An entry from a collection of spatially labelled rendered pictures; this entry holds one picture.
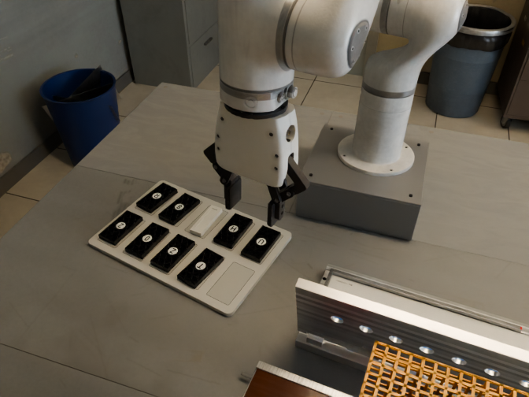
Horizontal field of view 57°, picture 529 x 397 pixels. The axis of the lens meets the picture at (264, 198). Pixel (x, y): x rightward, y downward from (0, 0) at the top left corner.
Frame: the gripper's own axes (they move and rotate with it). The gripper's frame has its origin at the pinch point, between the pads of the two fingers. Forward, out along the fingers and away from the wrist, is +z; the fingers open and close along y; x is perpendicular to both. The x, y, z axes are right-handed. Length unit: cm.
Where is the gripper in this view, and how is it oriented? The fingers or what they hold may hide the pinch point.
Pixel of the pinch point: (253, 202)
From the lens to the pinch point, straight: 66.8
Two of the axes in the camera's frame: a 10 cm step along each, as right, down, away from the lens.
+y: -8.6, -3.3, 3.8
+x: -5.0, 5.2, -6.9
